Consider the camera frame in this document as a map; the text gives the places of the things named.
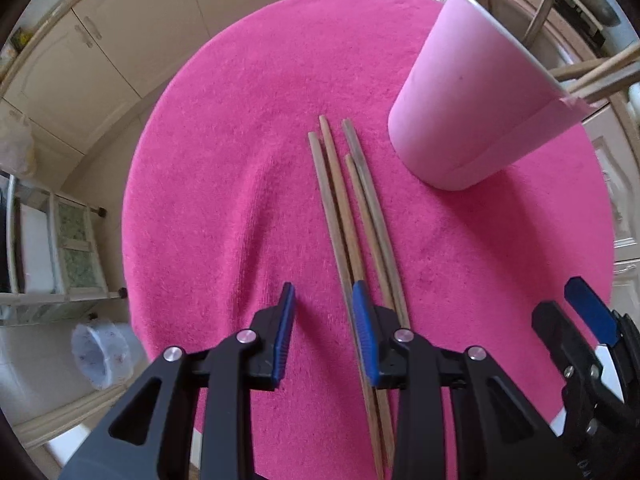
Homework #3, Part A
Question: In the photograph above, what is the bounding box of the cream kitchen cabinet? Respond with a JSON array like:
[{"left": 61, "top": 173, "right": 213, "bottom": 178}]
[
  {"left": 0, "top": 0, "right": 451, "bottom": 126},
  {"left": 582, "top": 85, "right": 640, "bottom": 311}
]

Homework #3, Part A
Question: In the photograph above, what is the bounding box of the translucent plastic bag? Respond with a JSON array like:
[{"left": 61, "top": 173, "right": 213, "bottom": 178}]
[{"left": 0, "top": 110, "right": 37, "bottom": 178}]

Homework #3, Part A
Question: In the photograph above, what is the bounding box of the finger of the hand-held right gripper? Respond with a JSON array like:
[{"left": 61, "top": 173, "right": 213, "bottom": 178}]
[
  {"left": 564, "top": 276, "right": 632, "bottom": 356},
  {"left": 531, "top": 301, "right": 608, "bottom": 398}
]

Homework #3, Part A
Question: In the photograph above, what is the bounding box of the wooden chopstick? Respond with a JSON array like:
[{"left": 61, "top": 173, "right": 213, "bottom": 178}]
[
  {"left": 341, "top": 118, "right": 412, "bottom": 330},
  {"left": 344, "top": 155, "right": 396, "bottom": 311},
  {"left": 319, "top": 115, "right": 396, "bottom": 468},
  {"left": 307, "top": 131, "right": 385, "bottom": 480}
]

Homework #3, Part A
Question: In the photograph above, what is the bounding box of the pink cup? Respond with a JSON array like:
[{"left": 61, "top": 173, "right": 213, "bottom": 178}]
[{"left": 388, "top": 0, "right": 593, "bottom": 192}]

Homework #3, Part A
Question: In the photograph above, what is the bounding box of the white storage rack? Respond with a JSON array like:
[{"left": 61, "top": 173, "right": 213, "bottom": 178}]
[{"left": 0, "top": 170, "right": 128, "bottom": 306}]

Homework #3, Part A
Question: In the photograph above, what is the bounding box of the dark kitchen appliance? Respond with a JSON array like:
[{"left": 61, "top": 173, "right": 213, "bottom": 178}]
[{"left": 500, "top": 0, "right": 632, "bottom": 51}]

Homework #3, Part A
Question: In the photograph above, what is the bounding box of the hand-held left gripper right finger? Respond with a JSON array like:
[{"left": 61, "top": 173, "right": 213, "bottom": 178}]
[{"left": 351, "top": 280, "right": 583, "bottom": 480}]

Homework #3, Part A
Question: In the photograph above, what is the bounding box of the pink terry cloth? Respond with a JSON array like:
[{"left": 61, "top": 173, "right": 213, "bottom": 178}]
[{"left": 121, "top": 0, "right": 616, "bottom": 480}]

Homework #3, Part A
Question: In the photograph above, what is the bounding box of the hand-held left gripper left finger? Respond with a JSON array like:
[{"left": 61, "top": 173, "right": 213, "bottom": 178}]
[{"left": 59, "top": 281, "right": 297, "bottom": 480}]

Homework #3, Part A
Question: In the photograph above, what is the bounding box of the bunch of wooden chopsticks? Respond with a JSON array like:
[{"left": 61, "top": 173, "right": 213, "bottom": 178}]
[{"left": 457, "top": 0, "right": 640, "bottom": 106}]

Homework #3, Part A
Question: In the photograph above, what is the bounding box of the white patterned plastic bin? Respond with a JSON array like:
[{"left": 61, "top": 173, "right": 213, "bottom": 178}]
[{"left": 70, "top": 322, "right": 137, "bottom": 391}]

